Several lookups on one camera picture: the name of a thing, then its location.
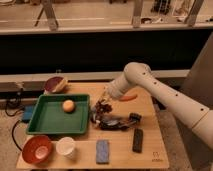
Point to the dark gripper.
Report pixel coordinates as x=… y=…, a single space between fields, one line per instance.
x=100 y=108

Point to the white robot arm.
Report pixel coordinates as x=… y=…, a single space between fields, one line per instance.
x=196 y=116

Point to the dark grapes and metal cup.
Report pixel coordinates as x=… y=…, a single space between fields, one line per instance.
x=111 y=123

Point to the white cup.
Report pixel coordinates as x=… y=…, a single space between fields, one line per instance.
x=66 y=147

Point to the orange carrot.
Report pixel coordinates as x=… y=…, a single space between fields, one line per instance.
x=128 y=97

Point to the orange round fruit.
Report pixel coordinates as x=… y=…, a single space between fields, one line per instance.
x=68 y=106

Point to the blue sponge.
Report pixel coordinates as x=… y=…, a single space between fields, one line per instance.
x=102 y=152

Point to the green plastic tray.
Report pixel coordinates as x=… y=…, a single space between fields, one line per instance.
x=49 y=117

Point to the black rectangular block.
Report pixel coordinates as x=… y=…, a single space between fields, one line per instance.
x=137 y=140

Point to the blue power box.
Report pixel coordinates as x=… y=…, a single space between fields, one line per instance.
x=27 y=113

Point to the red bowl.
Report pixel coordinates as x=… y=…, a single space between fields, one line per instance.
x=37 y=149

